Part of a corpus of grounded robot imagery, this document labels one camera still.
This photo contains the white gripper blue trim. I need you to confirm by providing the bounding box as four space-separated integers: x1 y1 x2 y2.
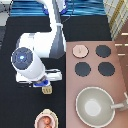
16 69 62 87

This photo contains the pink pot lid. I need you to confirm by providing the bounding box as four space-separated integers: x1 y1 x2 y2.
73 45 89 58

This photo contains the cream toy spatula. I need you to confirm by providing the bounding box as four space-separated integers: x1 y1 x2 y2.
42 86 52 95

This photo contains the cream round plate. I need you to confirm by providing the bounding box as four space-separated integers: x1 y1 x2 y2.
34 114 56 128

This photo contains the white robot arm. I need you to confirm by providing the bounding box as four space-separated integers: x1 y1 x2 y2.
11 0 66 87

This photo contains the black table cloth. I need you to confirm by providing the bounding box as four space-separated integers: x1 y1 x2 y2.
0 15 111 128

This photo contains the pink toy stove board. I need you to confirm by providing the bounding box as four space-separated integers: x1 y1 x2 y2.
66 41 128 128

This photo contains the black burner disc front-right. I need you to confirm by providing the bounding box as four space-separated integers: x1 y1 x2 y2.
98 62 115 76

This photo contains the black burner disc rear-right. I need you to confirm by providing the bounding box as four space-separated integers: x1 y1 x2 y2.
96 45 111 58

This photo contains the blue patterned cloth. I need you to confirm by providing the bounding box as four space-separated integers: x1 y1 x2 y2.
10 0 105 16

